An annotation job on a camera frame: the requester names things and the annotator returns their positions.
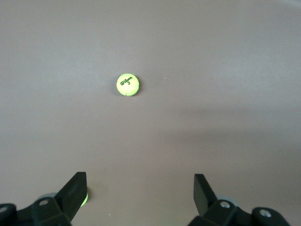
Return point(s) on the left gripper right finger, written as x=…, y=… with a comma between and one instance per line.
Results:
x=204, y=200

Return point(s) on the brown table cover mat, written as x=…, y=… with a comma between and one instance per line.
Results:
x=150, y=35

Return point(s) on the yellow tennis ball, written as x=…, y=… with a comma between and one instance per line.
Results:
x=85, y=200

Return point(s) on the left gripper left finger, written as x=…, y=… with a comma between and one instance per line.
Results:
x=68, y=200

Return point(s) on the yellow tennis ball Wilson print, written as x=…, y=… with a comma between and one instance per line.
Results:
x=128, y=88

